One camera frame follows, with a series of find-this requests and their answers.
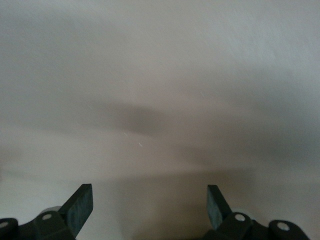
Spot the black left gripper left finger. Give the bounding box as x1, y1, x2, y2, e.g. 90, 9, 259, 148
0, 183, 94, 240

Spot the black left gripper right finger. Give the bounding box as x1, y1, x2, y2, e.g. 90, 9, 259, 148
199, 184, 310, 240

